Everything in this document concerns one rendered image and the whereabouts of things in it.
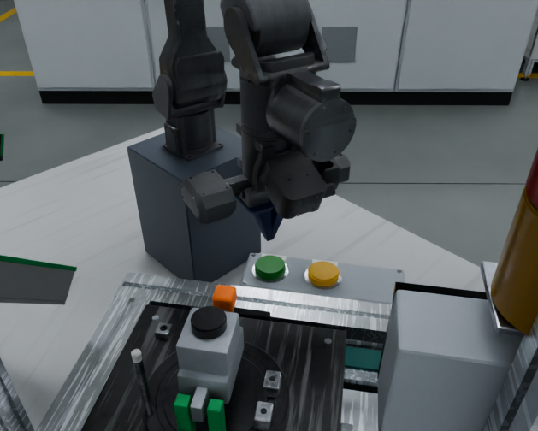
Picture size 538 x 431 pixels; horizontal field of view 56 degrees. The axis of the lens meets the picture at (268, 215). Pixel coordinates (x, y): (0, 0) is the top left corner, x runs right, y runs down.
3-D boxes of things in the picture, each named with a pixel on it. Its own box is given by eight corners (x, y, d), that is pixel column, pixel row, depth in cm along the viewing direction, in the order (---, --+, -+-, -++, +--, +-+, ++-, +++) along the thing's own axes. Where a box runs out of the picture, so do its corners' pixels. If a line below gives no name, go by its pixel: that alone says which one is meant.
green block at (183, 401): (183, 426, 46) (177, 392, 43) (196, 428, 46) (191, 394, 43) (179, 439, 45) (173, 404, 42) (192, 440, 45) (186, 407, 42)
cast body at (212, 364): (200, 340, 49) (193, 287, 45) (245, 347, 49) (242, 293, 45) (172, 418, 43) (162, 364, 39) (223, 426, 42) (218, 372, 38)
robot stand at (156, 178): (209, 217, 94) (201, 117, 83) (262, 252, 86) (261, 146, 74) (144, 251, 86) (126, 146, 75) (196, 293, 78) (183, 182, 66)
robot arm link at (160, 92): (154, 109, 71) (147, 64, 68) (211, 96, 75) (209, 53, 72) (172, 126, 67) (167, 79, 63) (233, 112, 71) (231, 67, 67)
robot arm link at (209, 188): (172, 126, 51) (195, 153, 47) (327, 92, 58) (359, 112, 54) (180, 196, 56) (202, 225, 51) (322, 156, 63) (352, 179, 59)
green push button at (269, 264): (257, 263, 70) (257, 252, 69) (286, 267, 69) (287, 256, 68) (252, 283, 66) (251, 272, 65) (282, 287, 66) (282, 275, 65)
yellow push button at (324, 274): (309, 269, 69) (310, 258, 68) (339, 273, 68) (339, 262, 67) (305, 290, 65) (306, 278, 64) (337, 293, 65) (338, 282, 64)
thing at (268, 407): (257, 410, 47) (257, 399, 46) (274, 412, 47) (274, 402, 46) (253, 429, 46) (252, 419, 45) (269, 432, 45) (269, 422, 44)
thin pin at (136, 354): (147, 408, 47) (133, 347, 42) (155, 409, 47) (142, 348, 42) (144, 416, 47) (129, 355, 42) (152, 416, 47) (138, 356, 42)
